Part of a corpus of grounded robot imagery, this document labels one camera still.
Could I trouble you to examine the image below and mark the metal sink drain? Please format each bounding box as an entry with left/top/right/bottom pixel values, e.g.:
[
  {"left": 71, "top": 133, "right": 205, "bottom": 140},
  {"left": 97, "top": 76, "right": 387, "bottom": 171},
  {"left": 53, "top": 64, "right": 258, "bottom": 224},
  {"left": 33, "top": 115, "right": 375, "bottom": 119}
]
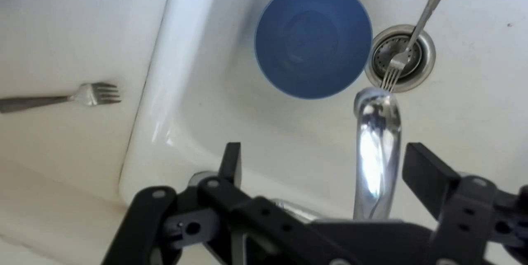
[{"left": 365, "top": 24, "right": 436, "bottom": 93}]

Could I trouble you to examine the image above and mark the blue bowl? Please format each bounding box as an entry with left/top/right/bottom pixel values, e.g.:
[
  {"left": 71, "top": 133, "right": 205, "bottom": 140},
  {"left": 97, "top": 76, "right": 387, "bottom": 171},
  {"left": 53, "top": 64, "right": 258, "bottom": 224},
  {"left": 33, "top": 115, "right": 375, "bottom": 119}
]
[{"left": 254, "top": 0, "right": 373, "bottom": 100}]

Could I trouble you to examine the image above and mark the metal fork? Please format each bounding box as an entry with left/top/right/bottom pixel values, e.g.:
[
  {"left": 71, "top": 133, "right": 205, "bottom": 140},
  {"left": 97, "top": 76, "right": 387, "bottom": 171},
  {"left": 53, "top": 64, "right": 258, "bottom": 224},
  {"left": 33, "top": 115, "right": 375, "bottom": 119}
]
[
  {"left": 380, "top": 0, "right": 456, "bottom": 93},
  {"left": 0, "top": 82, "right": 122, "bottom": 114}
]

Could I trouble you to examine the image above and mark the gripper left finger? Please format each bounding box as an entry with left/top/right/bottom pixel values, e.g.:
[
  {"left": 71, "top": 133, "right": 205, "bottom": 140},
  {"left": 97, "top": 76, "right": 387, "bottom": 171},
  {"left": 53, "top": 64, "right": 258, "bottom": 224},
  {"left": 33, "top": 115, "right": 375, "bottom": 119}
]
[{"left": 101, "top": 142, "right": 343, "bottom": 265}]

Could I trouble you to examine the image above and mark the white sink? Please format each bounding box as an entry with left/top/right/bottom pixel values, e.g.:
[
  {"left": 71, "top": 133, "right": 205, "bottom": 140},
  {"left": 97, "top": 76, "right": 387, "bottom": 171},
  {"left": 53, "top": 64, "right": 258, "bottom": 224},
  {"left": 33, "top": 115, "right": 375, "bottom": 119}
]
[{"left": 119, "top": 0, "right": 528, "bottom": 237}]

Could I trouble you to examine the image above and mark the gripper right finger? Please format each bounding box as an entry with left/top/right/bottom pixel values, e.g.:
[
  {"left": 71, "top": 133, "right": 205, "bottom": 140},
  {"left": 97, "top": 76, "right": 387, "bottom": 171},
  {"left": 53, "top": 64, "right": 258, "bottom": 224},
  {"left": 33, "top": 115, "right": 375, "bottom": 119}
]
[{"left": 402, "top": 142, "right": 528, "bottom": 265}]

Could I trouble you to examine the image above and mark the chrome tap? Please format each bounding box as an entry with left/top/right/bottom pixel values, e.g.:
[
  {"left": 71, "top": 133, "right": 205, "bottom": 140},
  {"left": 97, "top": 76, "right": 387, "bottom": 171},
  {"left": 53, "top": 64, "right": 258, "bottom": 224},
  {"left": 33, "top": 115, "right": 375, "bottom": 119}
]
[{"left": 188, "top": 88, "right": 403, "bottom": 226}]

